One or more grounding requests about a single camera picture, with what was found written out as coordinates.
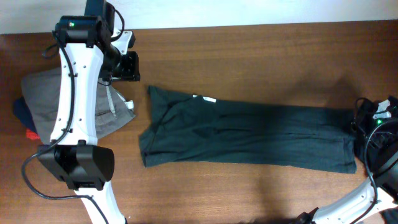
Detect dark green t-shirt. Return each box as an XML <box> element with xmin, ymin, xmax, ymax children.
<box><xmin>139</xmin><ymin>86</ymin><xmax>356</xmax><ymax>174</ymax></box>

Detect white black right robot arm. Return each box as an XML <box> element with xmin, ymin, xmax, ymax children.
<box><xmin>292</xmin><ymin>95</ymin><xmax>397</xmax><ymax>224</ymax></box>

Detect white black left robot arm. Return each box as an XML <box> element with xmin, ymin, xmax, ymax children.
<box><xmin>35</xmin><ymin>1</ymin><xmax>141</xmax><ymax>223</ymax></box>

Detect grey folded trousers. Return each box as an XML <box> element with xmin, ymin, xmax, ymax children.
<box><xmin>21</xmin><ymin>68</ymin><xmax>135</xmax><ymax>144</ymax></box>

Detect navy folded garment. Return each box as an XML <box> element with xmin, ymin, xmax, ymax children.
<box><xmin>12</xmin><ymin>97</ymin><xmax>37</xmax><ymax>133</ymax></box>

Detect orange folded garment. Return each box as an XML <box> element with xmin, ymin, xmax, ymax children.
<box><xmin>25</xmin><ymin>129</ymin><xmax>40</xmax><ymax>140</ymax></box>

